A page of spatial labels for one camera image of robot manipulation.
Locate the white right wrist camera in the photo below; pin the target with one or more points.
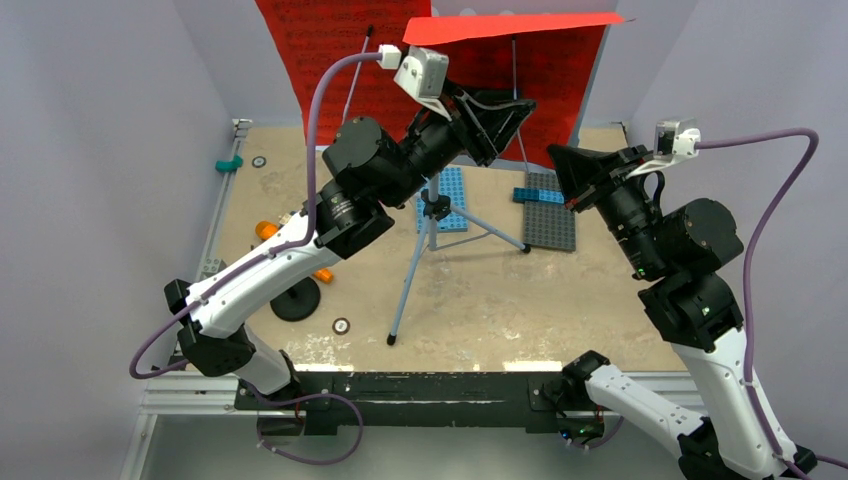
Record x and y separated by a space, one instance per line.
676 142

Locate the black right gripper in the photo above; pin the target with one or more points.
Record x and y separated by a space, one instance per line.
580 169

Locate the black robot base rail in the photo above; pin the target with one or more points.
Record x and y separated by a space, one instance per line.
537 402

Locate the black ring marker front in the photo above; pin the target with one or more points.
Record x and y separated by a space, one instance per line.
341 326

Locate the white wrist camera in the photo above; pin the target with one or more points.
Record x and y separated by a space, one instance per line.
676 142
419 72

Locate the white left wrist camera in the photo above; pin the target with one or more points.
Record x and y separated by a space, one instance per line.
419 72

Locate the black microphone stand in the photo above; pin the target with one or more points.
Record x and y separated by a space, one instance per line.
298 302

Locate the grey post on red brick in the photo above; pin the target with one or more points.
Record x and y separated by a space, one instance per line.
211 267

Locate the light blue music stand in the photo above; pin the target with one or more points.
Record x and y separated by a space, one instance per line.
437 218

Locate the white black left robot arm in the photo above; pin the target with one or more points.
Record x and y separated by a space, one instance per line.
334 223

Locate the grey building baseplate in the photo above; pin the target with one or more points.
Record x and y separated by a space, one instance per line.
548 225

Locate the teal curved block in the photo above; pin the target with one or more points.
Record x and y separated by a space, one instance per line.
229 166

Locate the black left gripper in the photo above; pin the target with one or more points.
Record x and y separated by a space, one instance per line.
491 118

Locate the aluminium left edge rail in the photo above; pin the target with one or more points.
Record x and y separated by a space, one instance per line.
177 306

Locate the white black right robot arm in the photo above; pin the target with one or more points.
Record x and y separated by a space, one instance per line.
678 255

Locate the blue building brick strip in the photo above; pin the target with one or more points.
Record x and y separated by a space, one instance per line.
524 195

